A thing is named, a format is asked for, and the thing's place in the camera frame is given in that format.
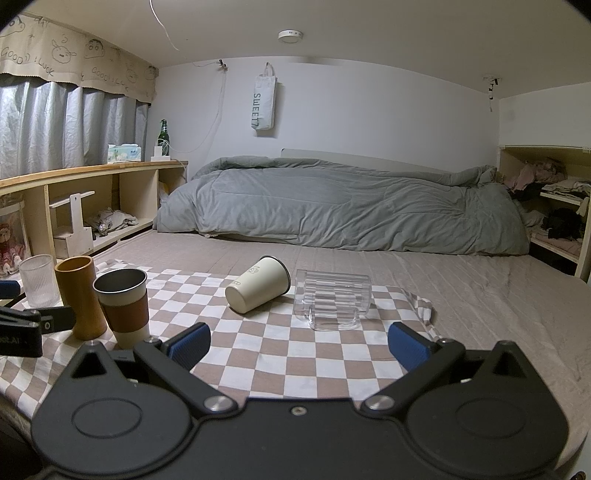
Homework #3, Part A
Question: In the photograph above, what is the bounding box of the white wooden tool caddy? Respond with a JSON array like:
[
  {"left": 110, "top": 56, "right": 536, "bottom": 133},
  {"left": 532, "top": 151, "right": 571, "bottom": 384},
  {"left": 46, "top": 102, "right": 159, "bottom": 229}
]
[{"left": 49, "top": 190, "right": 95, "bottom": 259}]

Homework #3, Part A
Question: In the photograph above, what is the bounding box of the crumpled grey cloth on shelf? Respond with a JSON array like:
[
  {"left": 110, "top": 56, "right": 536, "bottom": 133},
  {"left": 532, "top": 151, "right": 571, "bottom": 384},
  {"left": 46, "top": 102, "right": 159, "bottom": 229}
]
[{"left": 86, "top": 208, "right": 138, "bottom": 237}]

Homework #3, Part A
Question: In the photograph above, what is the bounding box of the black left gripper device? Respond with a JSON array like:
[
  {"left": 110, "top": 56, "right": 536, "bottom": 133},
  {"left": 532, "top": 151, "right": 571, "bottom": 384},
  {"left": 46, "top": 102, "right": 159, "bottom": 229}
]
[{"left": 0, "top": 306, "right": 76, "bottom": 358}]

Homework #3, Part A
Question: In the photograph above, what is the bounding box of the doll in clear box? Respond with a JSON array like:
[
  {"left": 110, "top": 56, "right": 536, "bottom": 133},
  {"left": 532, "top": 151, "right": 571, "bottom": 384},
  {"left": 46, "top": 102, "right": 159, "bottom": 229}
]
[{"left": 0, "top": 195, "right": 30, "bottom": 277}]

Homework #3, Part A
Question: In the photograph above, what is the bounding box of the clear ribbed stem glass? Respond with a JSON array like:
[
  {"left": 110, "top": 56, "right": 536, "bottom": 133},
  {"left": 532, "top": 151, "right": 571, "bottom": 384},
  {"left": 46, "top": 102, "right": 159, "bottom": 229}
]
[{"left": 19, "top": 254, "right": 60, "bottom": 308}]

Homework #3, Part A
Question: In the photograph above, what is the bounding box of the green glass bottle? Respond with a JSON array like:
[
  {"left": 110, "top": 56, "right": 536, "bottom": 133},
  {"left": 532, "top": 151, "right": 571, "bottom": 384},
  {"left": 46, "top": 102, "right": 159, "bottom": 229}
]
[{"left": 157, "top": 119, "right": 169, "bottom": 156}]

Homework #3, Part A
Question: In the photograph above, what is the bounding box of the tissue pack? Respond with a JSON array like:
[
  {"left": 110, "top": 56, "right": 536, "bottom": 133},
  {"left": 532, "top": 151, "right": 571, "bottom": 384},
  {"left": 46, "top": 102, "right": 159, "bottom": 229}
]
[{"left": 107, "top": 144, "right": 142, "bottom": 164}]

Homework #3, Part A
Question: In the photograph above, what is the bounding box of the clear ribbed glass mug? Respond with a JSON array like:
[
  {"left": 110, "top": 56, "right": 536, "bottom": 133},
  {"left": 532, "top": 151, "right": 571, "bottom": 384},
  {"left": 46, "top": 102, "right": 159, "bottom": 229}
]
[{"left": 294, "top": 270, "right": 372, "bottom": 331}]

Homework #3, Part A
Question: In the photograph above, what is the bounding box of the brown white checkered cloth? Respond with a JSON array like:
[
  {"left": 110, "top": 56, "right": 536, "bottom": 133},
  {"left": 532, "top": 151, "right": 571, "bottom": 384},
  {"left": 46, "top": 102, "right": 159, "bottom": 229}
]
[{"left": 0, "top": 258, "right": 435, "bottom": 421}]

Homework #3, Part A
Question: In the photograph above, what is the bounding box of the wooden low shelf unit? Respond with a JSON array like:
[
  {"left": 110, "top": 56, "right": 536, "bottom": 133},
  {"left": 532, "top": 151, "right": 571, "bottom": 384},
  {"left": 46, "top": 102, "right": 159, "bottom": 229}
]
[{"left": 1, "top": 160, "right": 187, "bottom": 260}]

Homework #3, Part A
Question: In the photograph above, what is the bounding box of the beige cartoon curtain valance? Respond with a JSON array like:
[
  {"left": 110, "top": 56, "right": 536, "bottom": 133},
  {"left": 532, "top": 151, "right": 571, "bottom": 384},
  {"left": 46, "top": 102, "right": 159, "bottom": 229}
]
[{"left": 1, "top": 13, "right": 158, "bottom": 103}]

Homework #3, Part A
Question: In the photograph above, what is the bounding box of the cream paper cup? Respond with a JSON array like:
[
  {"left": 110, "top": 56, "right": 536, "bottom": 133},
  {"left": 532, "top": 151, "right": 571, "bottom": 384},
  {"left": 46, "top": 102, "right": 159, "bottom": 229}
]
[{"left": 225, "top": 256, "right": 291, "bottom": 314}]

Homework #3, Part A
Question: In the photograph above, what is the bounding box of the white ceiling smoke detector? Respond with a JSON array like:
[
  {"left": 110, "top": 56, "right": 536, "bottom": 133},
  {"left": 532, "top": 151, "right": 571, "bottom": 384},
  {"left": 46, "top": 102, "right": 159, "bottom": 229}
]
[{"left": 277, "top": 29, "right": 304, "bottom": 44}]

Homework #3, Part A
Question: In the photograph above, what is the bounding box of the white hanging cable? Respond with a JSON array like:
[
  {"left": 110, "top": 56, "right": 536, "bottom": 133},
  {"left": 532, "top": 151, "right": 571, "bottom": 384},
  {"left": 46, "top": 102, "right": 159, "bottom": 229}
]
[{"left": 171, "top": 58, "right": 230, "bottom": 156}]

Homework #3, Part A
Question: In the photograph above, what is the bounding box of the wooden clothes shelf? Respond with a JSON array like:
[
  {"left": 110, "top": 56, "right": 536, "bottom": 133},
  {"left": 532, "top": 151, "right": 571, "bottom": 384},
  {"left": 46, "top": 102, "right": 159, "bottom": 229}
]
[{"left": 499, "top": 145, "right": 590, "bottom": 282}]

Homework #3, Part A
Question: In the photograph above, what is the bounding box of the grey duvet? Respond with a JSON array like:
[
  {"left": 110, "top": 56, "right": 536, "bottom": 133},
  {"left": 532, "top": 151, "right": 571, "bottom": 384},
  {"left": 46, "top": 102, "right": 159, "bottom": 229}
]
[{"left": 154, "top": 156, "right": 529, "bottom": 255}]

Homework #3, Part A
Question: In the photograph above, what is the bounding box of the white power strip charger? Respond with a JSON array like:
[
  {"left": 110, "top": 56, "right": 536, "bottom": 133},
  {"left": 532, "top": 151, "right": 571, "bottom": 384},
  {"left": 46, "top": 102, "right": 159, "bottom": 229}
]
[{"left": 150, "top": 145, "right": 170, "bottom": 162}]

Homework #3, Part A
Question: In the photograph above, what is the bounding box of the pile of folded clothes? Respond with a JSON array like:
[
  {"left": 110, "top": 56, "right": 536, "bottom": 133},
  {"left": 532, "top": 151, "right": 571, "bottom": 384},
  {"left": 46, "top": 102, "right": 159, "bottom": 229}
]
[{"left": 504, "top": 159, "right": 590, "bottom": 241}]

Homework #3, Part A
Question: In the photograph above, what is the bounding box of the tall brown wooden cup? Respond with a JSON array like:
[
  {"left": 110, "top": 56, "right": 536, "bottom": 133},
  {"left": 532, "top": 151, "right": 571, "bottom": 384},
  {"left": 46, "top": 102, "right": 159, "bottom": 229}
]
[{"left": 55, "top": 256, "right": 107, "bottom": 341}]

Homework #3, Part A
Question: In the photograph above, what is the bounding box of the cup with brown sleeve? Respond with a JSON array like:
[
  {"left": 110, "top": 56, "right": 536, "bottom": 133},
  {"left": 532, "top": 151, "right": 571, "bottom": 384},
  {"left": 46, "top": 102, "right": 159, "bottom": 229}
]
[{"left": 93, "top": 268, "right": 150, "bottom": 350}]

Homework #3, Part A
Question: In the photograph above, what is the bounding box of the grey curtain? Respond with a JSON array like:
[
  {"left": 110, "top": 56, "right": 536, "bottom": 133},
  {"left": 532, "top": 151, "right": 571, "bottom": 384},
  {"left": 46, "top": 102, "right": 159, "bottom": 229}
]
[{"left": 0, "top": 74, "right": 149, "bottom": 179}]

